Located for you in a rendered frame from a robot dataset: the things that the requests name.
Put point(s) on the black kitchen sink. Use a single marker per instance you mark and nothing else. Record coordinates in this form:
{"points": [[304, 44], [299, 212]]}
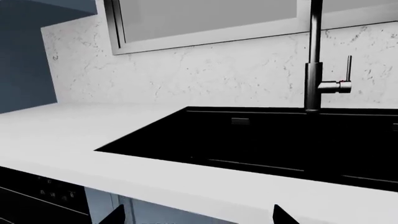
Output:
{"points": [[264, 140]]}

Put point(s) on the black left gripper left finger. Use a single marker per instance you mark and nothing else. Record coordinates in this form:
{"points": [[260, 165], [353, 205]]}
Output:
{"points": [[115, 215]]}

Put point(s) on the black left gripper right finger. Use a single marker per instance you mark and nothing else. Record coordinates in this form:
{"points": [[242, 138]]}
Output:
{"points": [[283, 215]]}

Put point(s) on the dark metal kitchen faucet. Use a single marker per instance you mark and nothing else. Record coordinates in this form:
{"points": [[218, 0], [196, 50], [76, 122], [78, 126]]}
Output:
{"points": [[313, 70]]}

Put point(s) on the silver framed window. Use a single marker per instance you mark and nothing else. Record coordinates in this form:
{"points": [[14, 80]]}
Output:
{"points": [[217, 21]]}

